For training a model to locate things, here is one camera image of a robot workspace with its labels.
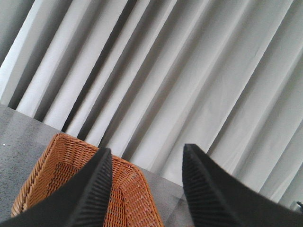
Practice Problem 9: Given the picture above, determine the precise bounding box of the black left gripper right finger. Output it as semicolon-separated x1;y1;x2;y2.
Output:
182;144;303;227

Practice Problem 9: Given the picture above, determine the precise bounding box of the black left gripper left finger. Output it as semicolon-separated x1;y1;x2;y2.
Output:
1;148;112;227

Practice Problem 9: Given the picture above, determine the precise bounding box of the brown wicker basket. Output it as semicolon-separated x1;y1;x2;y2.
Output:
11;133;163;227

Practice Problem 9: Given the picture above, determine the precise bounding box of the white pleated curtain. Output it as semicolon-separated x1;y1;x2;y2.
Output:
0;0;303;206

